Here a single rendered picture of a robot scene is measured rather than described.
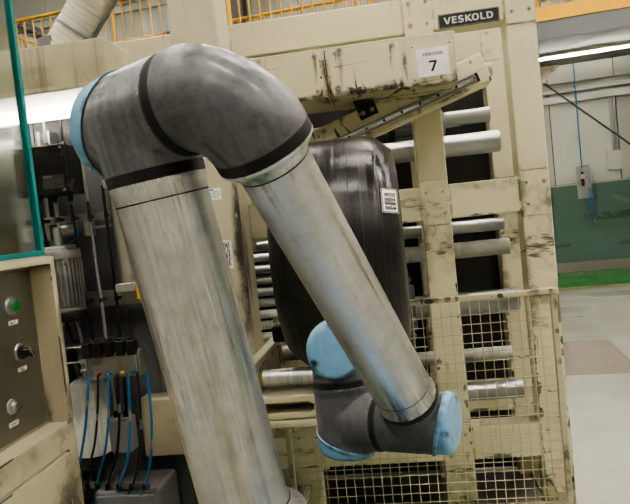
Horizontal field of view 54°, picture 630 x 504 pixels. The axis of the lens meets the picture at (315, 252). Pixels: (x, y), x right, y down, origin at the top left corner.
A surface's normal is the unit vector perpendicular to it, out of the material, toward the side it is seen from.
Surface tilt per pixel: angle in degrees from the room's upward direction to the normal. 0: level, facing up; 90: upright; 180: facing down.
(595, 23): 90
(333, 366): 77
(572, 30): 90
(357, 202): 66
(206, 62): 56
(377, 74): 90
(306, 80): 90
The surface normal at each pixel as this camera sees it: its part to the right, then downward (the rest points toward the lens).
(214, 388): 0.26, 0.08
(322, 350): -0.15, -0.15
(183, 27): -0.12, 0.07
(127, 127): -0.42, 0.50
